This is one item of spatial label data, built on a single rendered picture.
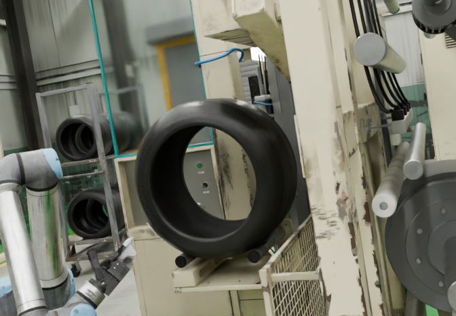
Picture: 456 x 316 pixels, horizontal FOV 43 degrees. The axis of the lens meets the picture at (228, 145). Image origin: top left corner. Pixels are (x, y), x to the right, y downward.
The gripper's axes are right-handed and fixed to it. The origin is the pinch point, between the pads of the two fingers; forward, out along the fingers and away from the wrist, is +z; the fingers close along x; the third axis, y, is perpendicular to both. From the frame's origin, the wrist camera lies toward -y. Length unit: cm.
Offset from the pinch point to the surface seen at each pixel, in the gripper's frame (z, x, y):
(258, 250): 21.8, 16.1, 37.8
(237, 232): 21.0, 19.2, 28.0
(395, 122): 65, 64, 42
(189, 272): 4.2, 0.3, 24.4
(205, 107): 46, 29, -8
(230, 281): 10.2, 3.0, 37.9
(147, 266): 12, -88, 12
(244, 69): 564, -787, -77
